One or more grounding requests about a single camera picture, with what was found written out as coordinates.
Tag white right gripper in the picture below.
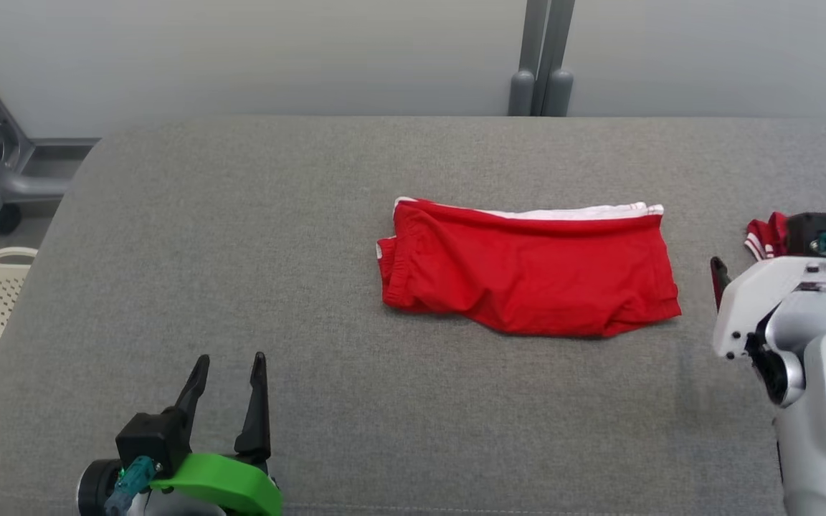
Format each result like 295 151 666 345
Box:
709 254 826 360

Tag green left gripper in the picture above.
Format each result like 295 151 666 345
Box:
149 351 284 516

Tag red jersey with white sleeves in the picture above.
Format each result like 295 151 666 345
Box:
745 211 826 303

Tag red shorts with white stripe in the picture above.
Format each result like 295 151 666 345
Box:
376 196 683 339

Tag grey metal post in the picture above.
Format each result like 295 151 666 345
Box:
536 0 576 118
508 0 550 118

